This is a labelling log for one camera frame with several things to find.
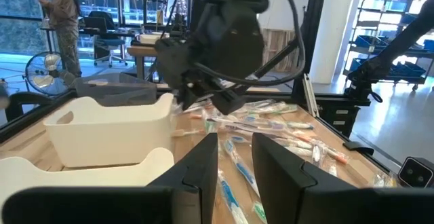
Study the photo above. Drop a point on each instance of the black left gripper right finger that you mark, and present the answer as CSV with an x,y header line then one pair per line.
x,y
285,183

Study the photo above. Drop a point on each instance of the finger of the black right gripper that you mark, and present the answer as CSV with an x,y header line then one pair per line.
x,y
189,96
227,102

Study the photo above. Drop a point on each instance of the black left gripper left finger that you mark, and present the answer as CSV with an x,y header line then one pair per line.
x,y
190,183

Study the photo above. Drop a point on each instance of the green toothbrush in wrapper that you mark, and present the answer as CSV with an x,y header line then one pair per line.
x,y
260,212
281,108
210,125

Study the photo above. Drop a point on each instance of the purple toothbrush in wrapper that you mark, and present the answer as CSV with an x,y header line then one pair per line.
x,y
251,125

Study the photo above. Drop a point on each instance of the orange toothbrush in wrapper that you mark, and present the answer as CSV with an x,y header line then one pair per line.
x,y
190,133
339,157

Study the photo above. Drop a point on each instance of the white toothbrush in wrapper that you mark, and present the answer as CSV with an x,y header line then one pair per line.
x,y
298,144
317,154

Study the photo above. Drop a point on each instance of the wooden slat panel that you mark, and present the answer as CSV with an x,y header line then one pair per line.
x,y
276,47

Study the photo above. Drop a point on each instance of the wooden desk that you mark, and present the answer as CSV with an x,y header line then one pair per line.
x,y
142,51

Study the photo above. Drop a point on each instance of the white container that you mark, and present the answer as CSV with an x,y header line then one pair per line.
x,y
149,38

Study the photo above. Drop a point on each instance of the grey translucent plastic bin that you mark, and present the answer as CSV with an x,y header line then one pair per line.
x,y
115,88

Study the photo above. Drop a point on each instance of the black control box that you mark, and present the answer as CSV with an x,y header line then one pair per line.
x,y
325,115

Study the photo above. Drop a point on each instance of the black clamp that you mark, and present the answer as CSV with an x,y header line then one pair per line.
x,y
357,146

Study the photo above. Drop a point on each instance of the white plastic bin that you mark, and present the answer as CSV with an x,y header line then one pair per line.
x,y
112,139
84,176

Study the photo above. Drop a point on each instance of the yellow toothbrush in wrapper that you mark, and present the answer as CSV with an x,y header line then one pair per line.
x,y
384,180

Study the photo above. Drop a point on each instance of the white pillar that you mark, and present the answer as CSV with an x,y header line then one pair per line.
x,y
334,30

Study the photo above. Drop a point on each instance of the black office chair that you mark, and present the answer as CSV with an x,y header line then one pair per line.
x,y
101,20

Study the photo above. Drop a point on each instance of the blue storage bin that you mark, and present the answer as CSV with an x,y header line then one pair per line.
x,y
355,64
407,69
429,45

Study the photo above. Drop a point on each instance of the grey floor fan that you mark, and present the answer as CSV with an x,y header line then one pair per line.
x,y
47,74

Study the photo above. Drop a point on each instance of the person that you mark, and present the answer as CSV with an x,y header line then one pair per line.
x,y
62,17

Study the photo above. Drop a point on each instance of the metal shelving cart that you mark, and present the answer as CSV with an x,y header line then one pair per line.
x,y
407,78

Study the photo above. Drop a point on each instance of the black curved bar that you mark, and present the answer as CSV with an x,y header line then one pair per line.
x,y
20,96

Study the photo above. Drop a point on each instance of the white metal bracket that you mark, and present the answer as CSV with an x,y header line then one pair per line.
x,y
310,95

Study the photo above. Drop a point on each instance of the black camera box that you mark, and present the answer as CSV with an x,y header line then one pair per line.
x,y
415,171

